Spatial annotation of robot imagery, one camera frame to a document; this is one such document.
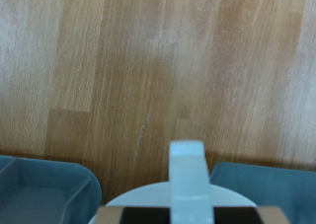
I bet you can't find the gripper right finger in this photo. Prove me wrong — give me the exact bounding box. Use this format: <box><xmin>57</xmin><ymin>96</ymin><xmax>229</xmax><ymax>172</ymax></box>
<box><xmin>211</xmin><ymin>205</ymin><xmax>292</xmax><ymax>224</ymax></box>

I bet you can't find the grey dish drying rack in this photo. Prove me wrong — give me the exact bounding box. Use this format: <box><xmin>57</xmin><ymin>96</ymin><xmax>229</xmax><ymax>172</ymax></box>
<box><xmin>209</xmin><ymin>161</ymin><xmax>316</xmax><ymax>224</ymax></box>

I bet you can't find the white plastic mug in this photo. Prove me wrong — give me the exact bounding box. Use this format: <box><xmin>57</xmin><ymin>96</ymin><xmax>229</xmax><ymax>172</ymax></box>
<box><xmin>88</xmin><ymin>139</ymin><xmax>258</xmax><ymax>224</ymax></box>

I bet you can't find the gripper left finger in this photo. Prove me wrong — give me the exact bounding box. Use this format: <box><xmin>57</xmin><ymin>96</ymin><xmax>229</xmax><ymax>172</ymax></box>
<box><xmin>94</xmin><ymin>205</ymin><xmax>172</xmax><ymax>224</ymax></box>

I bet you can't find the grey plastic crate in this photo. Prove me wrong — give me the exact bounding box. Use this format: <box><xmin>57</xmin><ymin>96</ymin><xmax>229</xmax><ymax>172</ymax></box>
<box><xmin>0</xmin><ymin>154</ymin><xmax>103</xmax><ymax>224</ymax></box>

